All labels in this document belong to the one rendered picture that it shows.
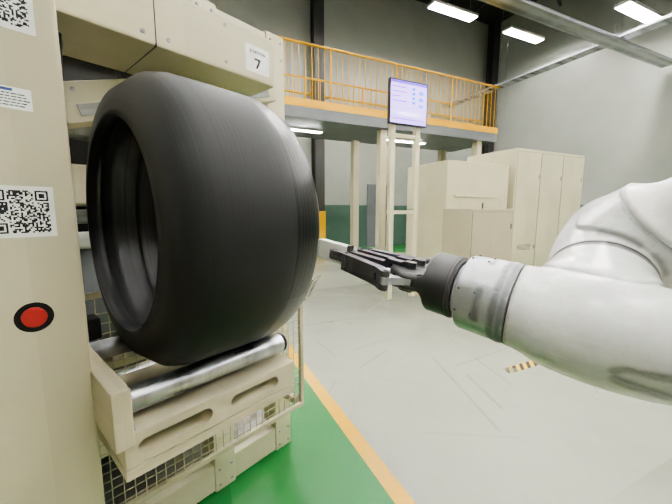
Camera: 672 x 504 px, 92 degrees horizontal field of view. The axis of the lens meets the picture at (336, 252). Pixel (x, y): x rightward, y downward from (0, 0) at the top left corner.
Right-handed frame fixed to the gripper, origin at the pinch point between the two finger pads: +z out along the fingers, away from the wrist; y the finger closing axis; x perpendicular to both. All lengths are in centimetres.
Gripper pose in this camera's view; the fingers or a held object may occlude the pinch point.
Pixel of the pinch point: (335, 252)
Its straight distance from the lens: 51.6
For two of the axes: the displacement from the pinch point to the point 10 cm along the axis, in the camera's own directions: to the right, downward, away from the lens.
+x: -1.0, 9.7, 2.2
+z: -7.5, -2.2, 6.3
